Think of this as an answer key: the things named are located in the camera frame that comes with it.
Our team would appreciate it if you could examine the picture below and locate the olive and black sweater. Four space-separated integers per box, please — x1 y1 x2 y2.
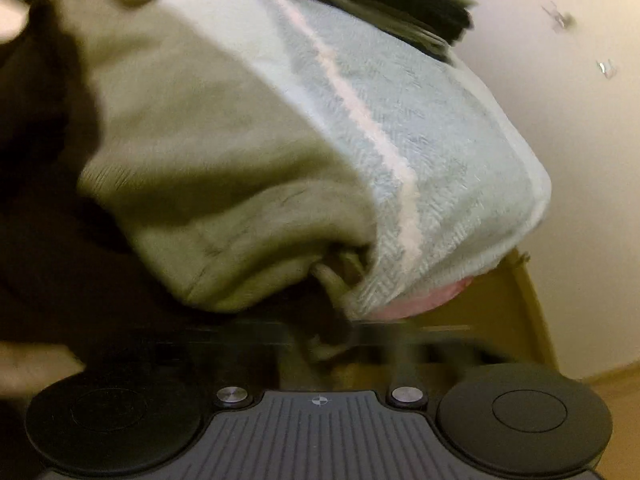
1 0 376 361

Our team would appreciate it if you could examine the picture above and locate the wall switch plate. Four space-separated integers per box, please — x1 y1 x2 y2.
597 60 617 79

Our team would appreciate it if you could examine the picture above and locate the wall socket plate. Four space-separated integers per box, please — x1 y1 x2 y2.
541 2 576 32

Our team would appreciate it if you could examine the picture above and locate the striped pastel bedspread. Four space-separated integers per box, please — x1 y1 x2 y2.
154 0 554 321

